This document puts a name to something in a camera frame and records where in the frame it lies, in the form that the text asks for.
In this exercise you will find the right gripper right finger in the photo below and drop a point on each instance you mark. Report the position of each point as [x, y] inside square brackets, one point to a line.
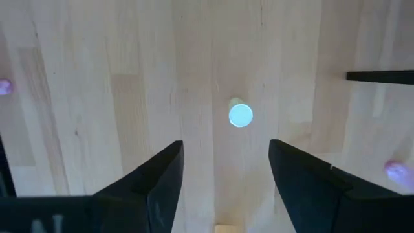
[300, 181]

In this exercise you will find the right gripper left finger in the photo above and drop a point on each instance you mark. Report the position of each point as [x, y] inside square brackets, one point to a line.
[161, 174]

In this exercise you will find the clear blue pill bottle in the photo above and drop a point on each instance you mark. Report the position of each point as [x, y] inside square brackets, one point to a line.
[241, 115]

